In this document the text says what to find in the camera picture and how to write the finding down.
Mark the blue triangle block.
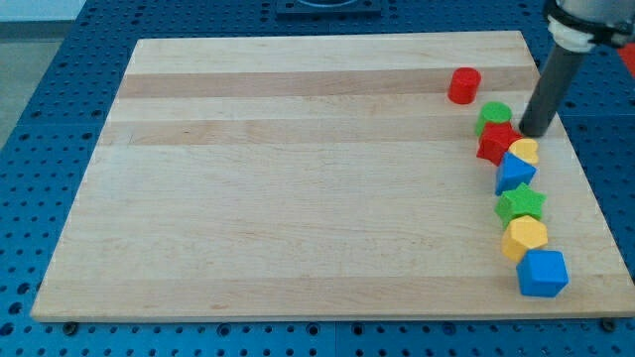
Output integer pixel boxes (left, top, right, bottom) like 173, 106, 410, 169
494, 152, 537, 195

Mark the wooden board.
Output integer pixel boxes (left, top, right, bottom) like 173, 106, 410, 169
31, 31, 634, 322

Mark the red cylinder block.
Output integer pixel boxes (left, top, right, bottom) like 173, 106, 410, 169
447, 67, 481, 105

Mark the red star block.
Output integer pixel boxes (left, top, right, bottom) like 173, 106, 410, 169
476, 122, 523, 167

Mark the green cylinder block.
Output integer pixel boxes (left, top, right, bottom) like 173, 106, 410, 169
474, 101, 513, 137

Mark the green star block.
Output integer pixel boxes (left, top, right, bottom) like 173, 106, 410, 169
494, 183, 547, 228

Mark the yellow heart block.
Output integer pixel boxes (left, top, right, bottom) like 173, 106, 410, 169
508, 138, 540, 165

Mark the yellow hexagon block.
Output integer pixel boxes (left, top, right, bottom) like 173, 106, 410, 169
501, 215, 549, 263

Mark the blue cube block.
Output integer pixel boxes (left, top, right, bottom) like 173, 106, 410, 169
516, 250, 570, 298

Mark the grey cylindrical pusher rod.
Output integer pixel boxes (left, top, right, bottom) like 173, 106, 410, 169
519, 44, 586, 138

